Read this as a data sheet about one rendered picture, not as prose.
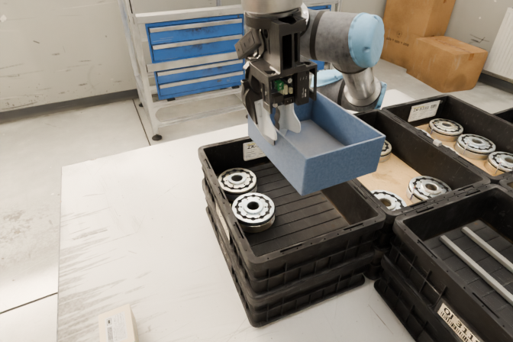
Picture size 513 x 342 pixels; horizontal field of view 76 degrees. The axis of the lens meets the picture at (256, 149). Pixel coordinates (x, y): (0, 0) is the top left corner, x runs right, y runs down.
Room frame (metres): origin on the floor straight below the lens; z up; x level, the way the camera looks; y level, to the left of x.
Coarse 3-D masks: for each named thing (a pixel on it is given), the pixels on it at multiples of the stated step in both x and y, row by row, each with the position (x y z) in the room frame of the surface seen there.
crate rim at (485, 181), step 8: (360, 112) 0.91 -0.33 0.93; (368, 112) 0.91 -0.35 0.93; (384, 112) 0.91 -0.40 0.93; (392, 120) 0.87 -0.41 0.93; (408, 128) 0.81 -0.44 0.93; (416, 136) 0.78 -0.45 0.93; (432, 144) 0.73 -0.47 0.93; (440, 152) 0.70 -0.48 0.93; (456, 160) 0.66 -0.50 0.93; (464, 168) 0.63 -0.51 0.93; (472, 168) 0.63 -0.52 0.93; (480, 176) 0.59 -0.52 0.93; (360, 184) 0.57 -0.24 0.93; (472, 184) 0.57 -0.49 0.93; (480, 184) 0.57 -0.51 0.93; (488, 184) 0.57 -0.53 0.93; (368, 192) 0.54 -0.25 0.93; (448, 192) 0.54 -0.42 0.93; (456, 192) 0.54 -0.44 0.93; (376, 200) 0.51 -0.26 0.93; (424, 200) 0.51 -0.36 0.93; (432, 200) 0.51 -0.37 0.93; (440, 200) 0.51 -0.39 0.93; (384, 208) 0.49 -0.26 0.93; (400, 208) 0.49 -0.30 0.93; (408, 208) 0.49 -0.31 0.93; (416, 208) 0.49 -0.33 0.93; (392, 216) 0.47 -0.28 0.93
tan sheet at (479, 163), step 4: (424, 124) 1.01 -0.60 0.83; (420, 128) 0.98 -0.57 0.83; (424, 128) 0.98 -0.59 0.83; (440, 140) 0.90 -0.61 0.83; (444, 144) 0.88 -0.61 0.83; (448, 144) 0.88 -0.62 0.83; (452, 144) 0.88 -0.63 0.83; (464, 156) 0.81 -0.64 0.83; (468, 160) 0.79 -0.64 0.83; (472, 160) 0.79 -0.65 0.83; (476, 160) 0.79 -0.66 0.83; (480, 160) 0.79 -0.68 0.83; (484, 160) 0.79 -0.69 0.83; (476, 164) 0.77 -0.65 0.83; (480, 164) 0.77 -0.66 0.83; (484, 164) 0.77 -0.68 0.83; (480, 168) 0.76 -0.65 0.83; (484, 168) 0.76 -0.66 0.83; (488, 172) 0.74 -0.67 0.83
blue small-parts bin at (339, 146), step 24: (312, 120) 0.60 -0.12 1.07; (336, 120) 0.54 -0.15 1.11; (360, 120) 0.49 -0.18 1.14; (264, 144) 0.48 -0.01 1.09; (288, 144) 0.42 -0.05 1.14; (312, 144) 0.51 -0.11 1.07; (336, 144) 0.51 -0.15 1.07; (360, 144) 0.41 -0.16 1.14; (288, 168) 0.41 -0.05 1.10; (312, 168) 0.38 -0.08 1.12; (336, 168) 0.40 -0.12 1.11; (360, 168) 0.42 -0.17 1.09
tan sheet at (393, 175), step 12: (396, 156) 0.81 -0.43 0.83; (384, 168) 0.76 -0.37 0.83; (396, 168) 0.76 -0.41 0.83; (408, 168) 0.76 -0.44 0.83; (360, 180) 0.70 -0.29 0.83; (372, 180) 0.70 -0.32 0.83; (384, 180) 0.70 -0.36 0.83; (396, 180) 0.70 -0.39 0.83; (408, 180) 0.70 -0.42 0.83; (396, 192) 0.65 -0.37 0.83; (408, 204) 0.61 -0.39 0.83
